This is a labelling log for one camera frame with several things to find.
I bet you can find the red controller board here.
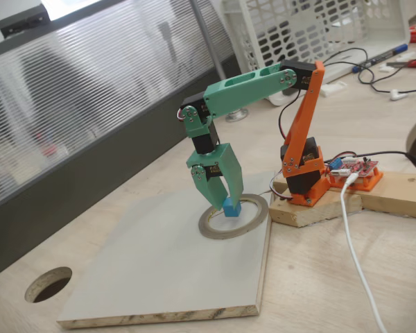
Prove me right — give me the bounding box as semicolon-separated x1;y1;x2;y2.
328;155;381;182

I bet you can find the grey laminated board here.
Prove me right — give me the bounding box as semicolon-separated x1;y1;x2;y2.
56;169;275;330

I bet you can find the blue cube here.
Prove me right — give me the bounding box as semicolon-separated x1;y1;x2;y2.
223;197;243;219

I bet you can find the long wooden beam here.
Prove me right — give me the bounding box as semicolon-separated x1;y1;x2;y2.
272;171;416;221

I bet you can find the white usb cable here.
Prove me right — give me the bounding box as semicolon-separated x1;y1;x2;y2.
338;173;390;333

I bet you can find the grey metal post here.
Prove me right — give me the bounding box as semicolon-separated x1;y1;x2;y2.
187;0;227;82

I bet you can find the white earbud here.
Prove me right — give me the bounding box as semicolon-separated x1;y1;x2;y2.
389;88;409;102

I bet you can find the black box device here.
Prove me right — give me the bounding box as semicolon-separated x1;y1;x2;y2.
0;3;52;39

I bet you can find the grey partition with ribbed glass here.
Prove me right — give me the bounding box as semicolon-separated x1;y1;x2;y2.
0;0;244;282

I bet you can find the thick black cable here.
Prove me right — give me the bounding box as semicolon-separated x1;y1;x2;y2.
352;148;416;175

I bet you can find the blue and black marker pen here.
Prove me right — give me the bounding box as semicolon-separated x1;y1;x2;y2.
352;42;409;74

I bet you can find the white rounded plastic object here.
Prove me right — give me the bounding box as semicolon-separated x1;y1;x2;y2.
266;92;300;108

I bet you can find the round metal foot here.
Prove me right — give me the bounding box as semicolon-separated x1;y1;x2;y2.
225;107;250;123

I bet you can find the white plastic crate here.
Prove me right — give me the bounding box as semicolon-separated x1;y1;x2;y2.
220;0;412;87

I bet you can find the thin black cable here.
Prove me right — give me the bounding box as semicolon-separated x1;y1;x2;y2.
321;46;416;96

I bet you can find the angled wooden block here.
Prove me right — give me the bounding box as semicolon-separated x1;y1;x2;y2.
268;191;364;228

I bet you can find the grey ring of tape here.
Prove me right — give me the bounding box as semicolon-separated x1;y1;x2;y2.
198;193;270;241

